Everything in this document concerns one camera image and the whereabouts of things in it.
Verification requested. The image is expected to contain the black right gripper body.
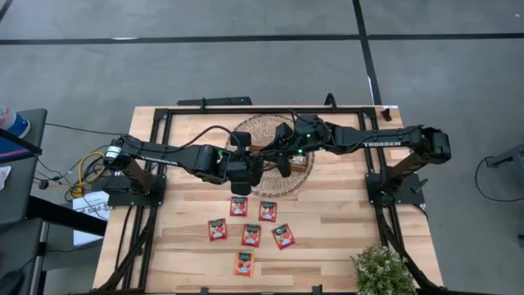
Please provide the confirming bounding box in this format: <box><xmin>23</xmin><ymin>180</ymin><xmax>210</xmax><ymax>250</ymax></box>
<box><xmin>268</xmin><ymin>137</ymin><xmax>304</xmax><ymax>163</ymax></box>

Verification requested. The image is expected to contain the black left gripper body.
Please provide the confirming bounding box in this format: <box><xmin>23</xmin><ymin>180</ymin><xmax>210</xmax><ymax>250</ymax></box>
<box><xmin>224</xmin><ymin>147</ymin><xmax>265</xmax><ymax>185</ymax></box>

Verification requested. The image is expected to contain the red tea packet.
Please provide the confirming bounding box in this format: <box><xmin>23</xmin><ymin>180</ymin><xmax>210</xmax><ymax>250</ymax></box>
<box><xmin>241</xmin><ymin>223</ymin><xmax>262</xmax><ymax>248</ymax></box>
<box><xmin>271</xmin><ymin>223</ymin><xmax>296</xmax><ymax>251</ymax></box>
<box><xmin>229</xmin><ymin>196</ymin><xmax>249</xmax><ymax>217</ymax></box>
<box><xmin>207</xmin><ymin>218</ymin><xmax>228</xmax><ymax>242</ymax></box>
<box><xmin>258</xmin><ymin>201</ymin><xmax>278</xmax><ymax>223</ymax></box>

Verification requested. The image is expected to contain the orange black tea packet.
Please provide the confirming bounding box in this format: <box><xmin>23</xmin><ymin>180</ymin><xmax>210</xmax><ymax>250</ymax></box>
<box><xmin>233</xmin><ymin>251</ymin><xmax>255</xmax><ymax>277</ymax></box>

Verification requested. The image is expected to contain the round woven placemat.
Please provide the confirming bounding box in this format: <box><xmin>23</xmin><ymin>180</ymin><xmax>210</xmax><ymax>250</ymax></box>
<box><xmin>225</xmin><ymin>113</ymin><xmax>316</xmax><ymax>198</ymax></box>

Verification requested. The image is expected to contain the black flat bar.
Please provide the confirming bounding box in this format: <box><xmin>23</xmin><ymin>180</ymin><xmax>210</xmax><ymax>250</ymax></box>
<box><xmin>177</xmin><ymin>96</ymin><xmax>253</xmax><ymax>107</ymax></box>

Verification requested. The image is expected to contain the green potted plant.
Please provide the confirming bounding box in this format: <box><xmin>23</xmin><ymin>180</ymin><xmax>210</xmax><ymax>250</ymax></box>
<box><xmin>350</xmin><ymin>244</ymin><xmax>418</xmax><ymax>295</ymax></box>

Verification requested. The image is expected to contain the white paper sheet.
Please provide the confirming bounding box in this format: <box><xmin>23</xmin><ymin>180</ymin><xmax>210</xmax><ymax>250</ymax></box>
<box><xmin>72</xmin><ymin>190</ymin><xmax>111</xmax><ymax>247</ymax></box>

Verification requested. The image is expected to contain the grey side desk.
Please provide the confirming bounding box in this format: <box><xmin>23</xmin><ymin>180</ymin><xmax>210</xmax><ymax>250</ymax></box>
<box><xmin>0</xmin><ymin>107</ymin><xmax>49</xmax><ymax>295</ymax></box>

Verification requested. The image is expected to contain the grey furniture leg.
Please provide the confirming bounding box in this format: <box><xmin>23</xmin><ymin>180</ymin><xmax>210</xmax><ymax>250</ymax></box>
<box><xmin>486</xmin><ymin>143</ymin><xmax>524</xmax><ymax>169</ymax></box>

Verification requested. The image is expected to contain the blue and white bottle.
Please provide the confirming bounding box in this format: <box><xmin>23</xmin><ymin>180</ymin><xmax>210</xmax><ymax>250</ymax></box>
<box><xmin>0</xmin><ymin>105</ymin><xmax>32</xmax><ymax>139</ymax></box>

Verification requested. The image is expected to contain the blue folder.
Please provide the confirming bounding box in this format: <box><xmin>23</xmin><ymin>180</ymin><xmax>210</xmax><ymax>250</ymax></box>
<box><xmin>0</xmin><ymin>134</ymin><xmax>36</xmax><ymax>164</ymax></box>

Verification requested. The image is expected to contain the black computer mouse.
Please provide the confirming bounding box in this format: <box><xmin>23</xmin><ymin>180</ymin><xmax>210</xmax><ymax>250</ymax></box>
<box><xmin>0</xmin><ymin>269</ymin><xmax>25</xmax><ymax>295</ymax></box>

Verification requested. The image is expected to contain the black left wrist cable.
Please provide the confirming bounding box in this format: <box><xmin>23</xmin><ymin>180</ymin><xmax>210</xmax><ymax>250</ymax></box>
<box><xmin>175</xmin><ymin>125</ymin><xmax>242</xmax><ymax>155</ymax></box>

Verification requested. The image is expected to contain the black table frame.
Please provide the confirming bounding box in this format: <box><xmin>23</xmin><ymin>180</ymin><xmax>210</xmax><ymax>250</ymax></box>
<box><xmin>96</xmin><ymin>106</ymin><xmax>445</xmax><ymax>295</ymax></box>

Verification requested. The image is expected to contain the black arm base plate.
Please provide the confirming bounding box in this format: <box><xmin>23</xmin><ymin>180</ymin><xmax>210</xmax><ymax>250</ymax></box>
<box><xmin>102</xmin><ymin>174</ymin><xmax>167</xmax><ymax>207</ymax></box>
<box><xmin>365</xmin><ymin>171</ymin><xmax>427</xmax><ymax>206</ymax></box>

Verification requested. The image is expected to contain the yellow cable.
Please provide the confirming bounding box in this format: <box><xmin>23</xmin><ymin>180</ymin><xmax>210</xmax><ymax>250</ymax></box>
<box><xmin>70</xmin><ymin>150</ymin><xmax>106</xmax><ymax>198</ymax></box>

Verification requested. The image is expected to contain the black floor cable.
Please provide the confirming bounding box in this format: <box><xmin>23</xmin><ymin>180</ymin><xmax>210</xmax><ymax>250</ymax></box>
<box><xmin>474</xmin><ymin>155</ymin><xmax>524</xmax><ymax>203</ymax></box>

